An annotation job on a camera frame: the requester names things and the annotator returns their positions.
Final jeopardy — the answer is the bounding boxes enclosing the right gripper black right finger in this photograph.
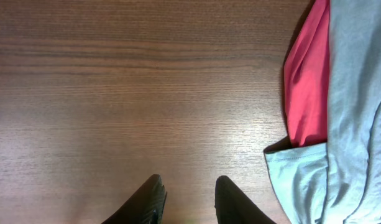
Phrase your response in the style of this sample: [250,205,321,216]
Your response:
[214,175,275,224]

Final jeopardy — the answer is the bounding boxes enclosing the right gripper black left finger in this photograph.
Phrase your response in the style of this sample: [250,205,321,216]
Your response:
[102,174,167,224]

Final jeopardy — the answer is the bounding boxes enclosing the grey t-shirt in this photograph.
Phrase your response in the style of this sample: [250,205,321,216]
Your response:
[265,1,381,223]

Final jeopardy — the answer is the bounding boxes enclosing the red garment under grey shirt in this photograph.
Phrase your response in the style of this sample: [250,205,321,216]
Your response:
[283,0,330,147]

